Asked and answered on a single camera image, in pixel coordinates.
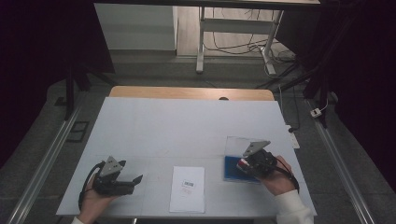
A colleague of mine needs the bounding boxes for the white table cover board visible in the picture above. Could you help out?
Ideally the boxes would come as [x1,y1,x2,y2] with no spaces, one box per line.
[55,96,318,219]

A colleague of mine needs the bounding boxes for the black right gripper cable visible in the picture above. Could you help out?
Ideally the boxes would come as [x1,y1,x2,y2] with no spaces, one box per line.
[272,157,301,194]

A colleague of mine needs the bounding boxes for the stack of white paper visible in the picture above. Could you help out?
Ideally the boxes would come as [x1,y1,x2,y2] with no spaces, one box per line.
[168,165,206,215]

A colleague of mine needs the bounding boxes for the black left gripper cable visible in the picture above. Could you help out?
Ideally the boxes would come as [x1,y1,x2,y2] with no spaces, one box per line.
[78,160,107,212]

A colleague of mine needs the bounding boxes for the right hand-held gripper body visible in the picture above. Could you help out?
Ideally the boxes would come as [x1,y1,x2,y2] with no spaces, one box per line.
[242,140,278,180]

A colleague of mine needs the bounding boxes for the white power strip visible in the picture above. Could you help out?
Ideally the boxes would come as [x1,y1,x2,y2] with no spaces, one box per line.
[309,106,323,119]

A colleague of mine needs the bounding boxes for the black power cable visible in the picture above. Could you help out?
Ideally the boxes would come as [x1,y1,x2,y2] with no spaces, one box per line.
[278,83,303,133]

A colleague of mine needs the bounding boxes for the blue stamp box clear lid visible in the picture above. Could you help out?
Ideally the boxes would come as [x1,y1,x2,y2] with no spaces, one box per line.
[222,135,266,185]

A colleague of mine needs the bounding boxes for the person's right hand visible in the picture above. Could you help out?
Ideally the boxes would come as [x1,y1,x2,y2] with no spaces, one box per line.
[259,155,295,197]

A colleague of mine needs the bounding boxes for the black stand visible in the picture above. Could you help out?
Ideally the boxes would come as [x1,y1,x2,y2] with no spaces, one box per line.
[63,52,118,121]
[255,55,332,129]

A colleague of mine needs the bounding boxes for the black floor outlet frame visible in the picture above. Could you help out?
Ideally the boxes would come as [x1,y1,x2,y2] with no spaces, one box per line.
[65,120,91,144]

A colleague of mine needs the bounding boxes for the metal floor rail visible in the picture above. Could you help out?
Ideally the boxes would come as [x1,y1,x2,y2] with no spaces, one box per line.
[5,92,87,224]
[305,98,378,224]

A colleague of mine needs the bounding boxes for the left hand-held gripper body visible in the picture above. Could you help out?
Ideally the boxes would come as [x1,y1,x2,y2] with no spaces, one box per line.
[92,155,136,197]

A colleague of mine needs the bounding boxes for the white desk frame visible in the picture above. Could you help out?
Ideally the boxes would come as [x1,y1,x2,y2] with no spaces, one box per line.
[195,6,285,77]

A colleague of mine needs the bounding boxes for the grey partition panel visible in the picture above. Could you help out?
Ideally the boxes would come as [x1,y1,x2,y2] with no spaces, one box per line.
[93,3,178,51]

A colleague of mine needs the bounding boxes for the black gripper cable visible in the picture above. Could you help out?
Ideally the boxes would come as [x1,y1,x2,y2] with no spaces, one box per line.
[272,157,301,194]
[78,160,107,212]

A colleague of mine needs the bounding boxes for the tangle of black floor cables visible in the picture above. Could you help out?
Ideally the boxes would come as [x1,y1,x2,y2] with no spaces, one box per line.
[204,7,297,64]

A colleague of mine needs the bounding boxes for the person's left hand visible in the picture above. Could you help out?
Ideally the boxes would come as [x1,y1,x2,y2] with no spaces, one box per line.
[77,178,119,224]

